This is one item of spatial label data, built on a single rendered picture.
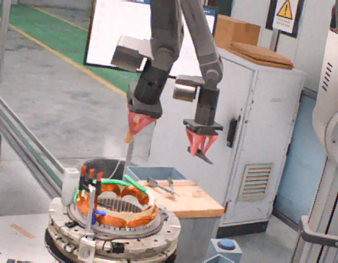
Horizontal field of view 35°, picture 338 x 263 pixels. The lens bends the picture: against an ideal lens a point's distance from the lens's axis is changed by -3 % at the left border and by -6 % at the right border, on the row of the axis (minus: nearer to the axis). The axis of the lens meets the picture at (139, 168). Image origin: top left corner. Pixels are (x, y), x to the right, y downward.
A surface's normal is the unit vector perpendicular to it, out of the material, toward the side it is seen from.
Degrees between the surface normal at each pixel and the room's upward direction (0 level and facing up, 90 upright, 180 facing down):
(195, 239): 90
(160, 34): 123
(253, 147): 90
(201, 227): 90
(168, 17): 114
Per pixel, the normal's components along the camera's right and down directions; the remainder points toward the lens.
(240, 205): 0.47, 0.40
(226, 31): -0.78, 0.10
